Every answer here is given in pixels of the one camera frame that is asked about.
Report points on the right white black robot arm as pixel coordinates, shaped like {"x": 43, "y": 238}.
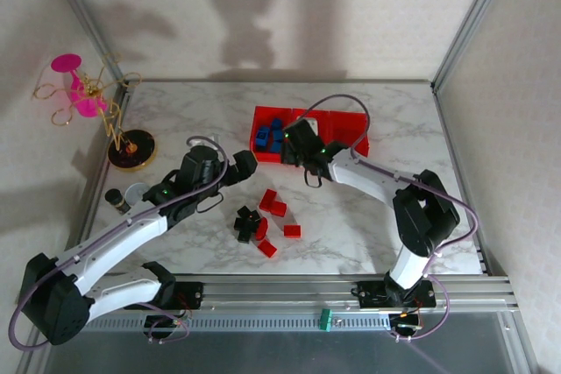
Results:
{"x": 421, "y": 216}

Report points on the green terminal connector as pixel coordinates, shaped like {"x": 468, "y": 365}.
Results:
{"x": 326, "y": 320}

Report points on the small black connector box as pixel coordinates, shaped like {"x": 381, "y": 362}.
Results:
{"x": 164, "y": 322}
{"x": 405, "y": 322}

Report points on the aluminium side frame rail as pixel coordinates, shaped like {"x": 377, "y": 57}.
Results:
{"x": 462, "y": 164}
{"x": 98, "y": 181}

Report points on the blue lego brick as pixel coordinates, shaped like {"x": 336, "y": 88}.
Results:
{"x": 278, "y": 135}
{"x": 267, "y": 129}
{"x": 276, "y": 124}
{"x": 275, "y": 147}
{"x": 262, "y": 138}

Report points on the grey metal panel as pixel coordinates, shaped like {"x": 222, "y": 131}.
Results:
{"x": 285, "y": 356}

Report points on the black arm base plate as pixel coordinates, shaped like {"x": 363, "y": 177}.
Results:
{"x": 190, "y": 294}
{"x": 370, "y": 296}

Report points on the small black jar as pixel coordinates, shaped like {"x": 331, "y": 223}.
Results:
{"x": 117, "y": 201}

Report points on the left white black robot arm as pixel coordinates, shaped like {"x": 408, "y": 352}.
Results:
{"x": 114, "y": 242}

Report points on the pink plastic wine glass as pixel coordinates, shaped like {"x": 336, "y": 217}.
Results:
{"x": 85, "y": 104}

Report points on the aluminium mounting rail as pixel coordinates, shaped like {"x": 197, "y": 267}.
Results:
{"x": 285, "y": 291}

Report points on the aluminium frame post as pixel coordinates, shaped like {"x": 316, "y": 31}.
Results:
{"x": 471, "y": 19}
{"x": 83, "y": 15}

